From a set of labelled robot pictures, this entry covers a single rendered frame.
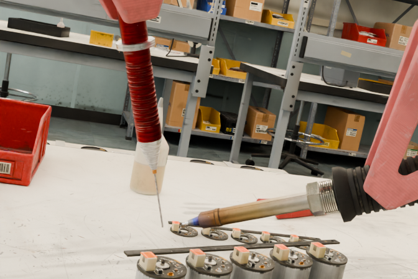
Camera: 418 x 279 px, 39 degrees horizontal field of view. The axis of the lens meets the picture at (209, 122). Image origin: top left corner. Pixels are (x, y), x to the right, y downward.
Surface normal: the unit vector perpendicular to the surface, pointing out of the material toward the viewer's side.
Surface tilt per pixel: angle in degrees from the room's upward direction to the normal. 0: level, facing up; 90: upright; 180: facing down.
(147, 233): 0
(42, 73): 90
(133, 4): 99
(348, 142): 90
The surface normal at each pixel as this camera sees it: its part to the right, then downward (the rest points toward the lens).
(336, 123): -0.93, -0.10
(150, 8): 0.56, 0.40
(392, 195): -0.33, 0.25
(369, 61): 0.25, 0.21
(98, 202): 0.18, -0.97
